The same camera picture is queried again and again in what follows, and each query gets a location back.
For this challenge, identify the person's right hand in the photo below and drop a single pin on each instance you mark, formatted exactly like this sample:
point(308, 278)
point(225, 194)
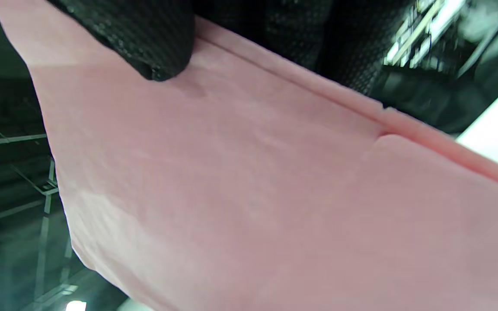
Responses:
point(158, 39)

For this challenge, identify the light pink paper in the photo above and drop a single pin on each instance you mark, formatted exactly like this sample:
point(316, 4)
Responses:
point(231, 194)

